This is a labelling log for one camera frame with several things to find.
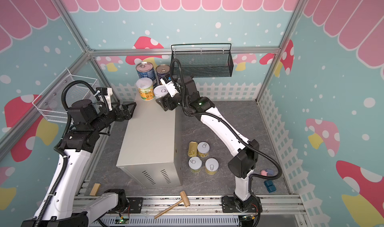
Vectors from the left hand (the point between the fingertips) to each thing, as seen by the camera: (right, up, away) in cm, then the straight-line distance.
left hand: (128, 106), depth 68 cm
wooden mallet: (+26, -46, +7) cm, 53 cm away
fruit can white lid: (+35, -24, +21) cm, 48 cm away
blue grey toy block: (+74, -36, +17) cm, 84 cm away
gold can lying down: (+29, -25, +20) cm, 43 cm away
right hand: (+15, +6, +3) cm, 16 cm away
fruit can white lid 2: (+30, -32, +15) cm, 46 cm away
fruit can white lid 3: (+40, -32, +13) cm, 53 cm away
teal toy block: (+71, -42, +11) cm, 83 cm away
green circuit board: (-5, -56, +5) cm, 56 cm away
